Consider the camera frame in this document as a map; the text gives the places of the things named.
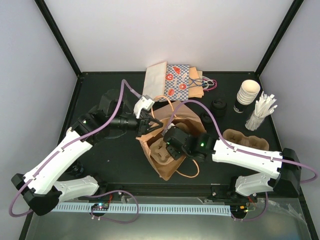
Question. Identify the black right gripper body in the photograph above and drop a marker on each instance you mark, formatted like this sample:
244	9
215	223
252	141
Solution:
176	155

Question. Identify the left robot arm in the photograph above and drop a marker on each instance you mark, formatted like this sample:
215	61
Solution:
40	187

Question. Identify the glass of white stirrers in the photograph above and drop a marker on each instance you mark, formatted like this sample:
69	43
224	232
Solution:
264	107

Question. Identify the stack of paper cups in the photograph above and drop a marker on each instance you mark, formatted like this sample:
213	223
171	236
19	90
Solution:
247	93

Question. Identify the large brown paper bag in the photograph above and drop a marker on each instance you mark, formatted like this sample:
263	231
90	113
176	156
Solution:
182	117

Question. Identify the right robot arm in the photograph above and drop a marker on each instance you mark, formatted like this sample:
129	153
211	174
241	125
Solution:
275	171

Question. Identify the blue checkered paper bag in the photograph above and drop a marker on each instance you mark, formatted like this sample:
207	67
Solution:
176	82

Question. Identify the white slotted cable duct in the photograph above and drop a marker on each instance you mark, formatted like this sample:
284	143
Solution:
157	209

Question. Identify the brown pulp cup carrier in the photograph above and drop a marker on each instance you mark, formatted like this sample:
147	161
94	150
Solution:
159	152

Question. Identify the near black lid stack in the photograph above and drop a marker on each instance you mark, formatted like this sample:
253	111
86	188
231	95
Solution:
206	119

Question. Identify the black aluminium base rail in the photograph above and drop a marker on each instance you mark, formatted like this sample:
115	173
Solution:
170	190

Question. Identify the flat brown paper bags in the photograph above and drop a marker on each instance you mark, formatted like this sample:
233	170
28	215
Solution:
195	89

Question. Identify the black frame post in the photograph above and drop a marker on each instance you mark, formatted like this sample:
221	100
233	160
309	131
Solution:
283	27
48	17

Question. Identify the black right frame post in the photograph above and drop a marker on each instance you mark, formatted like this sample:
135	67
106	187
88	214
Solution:
283	27

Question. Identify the far black lid stack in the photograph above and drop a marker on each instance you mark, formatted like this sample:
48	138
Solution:
218	107

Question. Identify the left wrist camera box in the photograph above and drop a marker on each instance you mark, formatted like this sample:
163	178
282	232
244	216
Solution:
144	103

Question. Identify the black left frame post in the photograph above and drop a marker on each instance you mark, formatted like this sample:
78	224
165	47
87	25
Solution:
48	17

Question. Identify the black lid stack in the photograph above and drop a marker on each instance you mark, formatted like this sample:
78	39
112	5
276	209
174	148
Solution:
206	119
218	107

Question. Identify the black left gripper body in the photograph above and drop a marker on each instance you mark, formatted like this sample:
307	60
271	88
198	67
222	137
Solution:
142	123

